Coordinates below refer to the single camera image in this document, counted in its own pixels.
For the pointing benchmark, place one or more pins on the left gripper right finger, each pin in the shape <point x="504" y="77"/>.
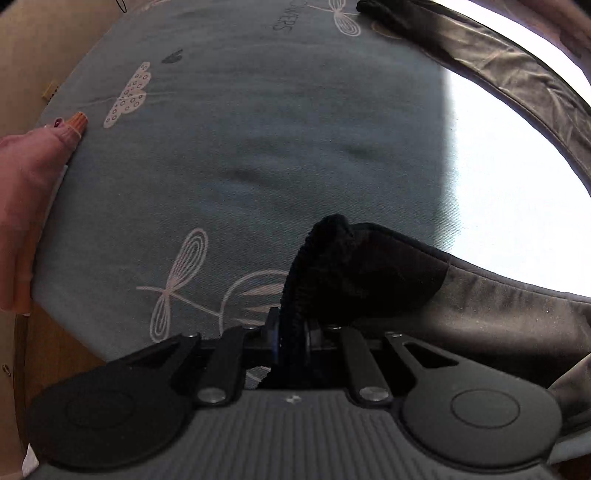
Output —
<point x="325" y="347"/>

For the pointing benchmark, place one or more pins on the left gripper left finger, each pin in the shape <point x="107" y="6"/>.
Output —
<point x="273" y="332"/>

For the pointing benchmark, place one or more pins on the black track pants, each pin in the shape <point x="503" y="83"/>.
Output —
<point x="363" y="123"/>

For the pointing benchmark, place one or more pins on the blue floral bed sheet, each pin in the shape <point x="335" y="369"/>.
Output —
<point x="147" y="237"/>

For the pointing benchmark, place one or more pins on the pink cloth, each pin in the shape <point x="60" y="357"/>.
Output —
<point x="32" y="167"/>

